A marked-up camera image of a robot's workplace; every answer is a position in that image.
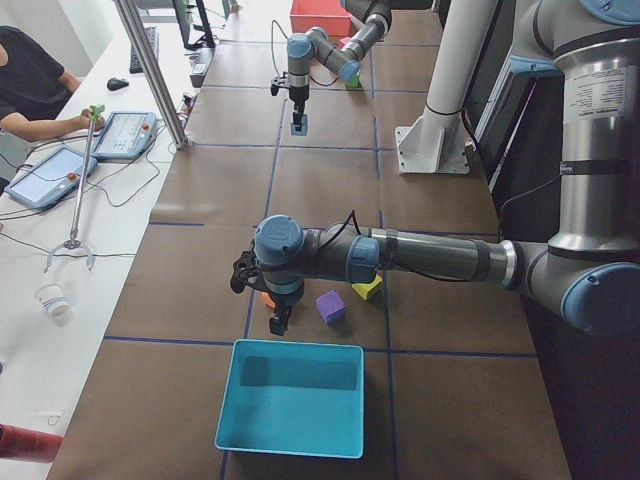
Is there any red bottle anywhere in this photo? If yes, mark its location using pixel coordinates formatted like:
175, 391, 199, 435
1, 424, 63, 463

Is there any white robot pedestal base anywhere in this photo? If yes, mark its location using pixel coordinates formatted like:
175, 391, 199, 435
395, 0, 498, 174

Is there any teach pendant far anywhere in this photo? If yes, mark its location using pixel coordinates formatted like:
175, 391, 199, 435
92, 111, 157, 162

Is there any green foam block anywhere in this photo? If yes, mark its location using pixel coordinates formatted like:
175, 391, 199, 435
344, 73, 362, 89

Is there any yellow foam block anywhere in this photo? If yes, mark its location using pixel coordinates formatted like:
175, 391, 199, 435
351, 274, 383, 301

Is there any black monitor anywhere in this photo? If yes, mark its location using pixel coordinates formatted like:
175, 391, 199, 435
172, 0, 215, 51

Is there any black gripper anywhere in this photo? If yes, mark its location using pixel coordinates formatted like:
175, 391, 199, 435
290, 86, 309, 129
267, 292, 304, 335

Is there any teach pendant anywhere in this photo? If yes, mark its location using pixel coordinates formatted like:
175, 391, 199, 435
5, 146, 84, 209
92, 111, 157, 162

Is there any person's hand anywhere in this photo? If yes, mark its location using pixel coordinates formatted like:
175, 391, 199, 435
78, 109, 106, 131

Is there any person in black shirt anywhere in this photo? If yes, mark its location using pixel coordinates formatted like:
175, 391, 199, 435
1, 25, 91, 143

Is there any green handled reacher grabber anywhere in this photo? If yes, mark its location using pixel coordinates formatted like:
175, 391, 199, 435
43, 104, 105, 273

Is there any black keyboard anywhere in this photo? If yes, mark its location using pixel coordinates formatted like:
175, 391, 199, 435
128, 25, 160, 75

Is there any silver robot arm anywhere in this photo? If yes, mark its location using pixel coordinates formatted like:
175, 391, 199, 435
231, 1, 639, 336
271, 1, 392, 136

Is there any purple foam block left side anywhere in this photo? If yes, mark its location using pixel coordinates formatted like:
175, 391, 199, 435
315, 290, 346, 325

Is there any light blue foam block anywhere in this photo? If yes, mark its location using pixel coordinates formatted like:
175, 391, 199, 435
290, 114, 308, 136

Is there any teal plastic bin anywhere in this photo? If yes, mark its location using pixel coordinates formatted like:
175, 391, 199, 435
215, 339, 365, 459

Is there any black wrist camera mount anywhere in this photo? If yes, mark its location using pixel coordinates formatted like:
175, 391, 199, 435
270, 72, 289, 96

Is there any black computer mouse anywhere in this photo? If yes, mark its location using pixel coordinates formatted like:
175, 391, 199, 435
106, 77, 129, 91

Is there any aluminium frame post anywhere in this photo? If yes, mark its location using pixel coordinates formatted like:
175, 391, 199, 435
114, 0, 189, 150

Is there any teach pendant near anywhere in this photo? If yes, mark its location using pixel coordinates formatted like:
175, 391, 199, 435
5, 146, 84, 209

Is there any paper cup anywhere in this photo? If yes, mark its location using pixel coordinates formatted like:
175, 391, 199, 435
34, 283, 70, 317

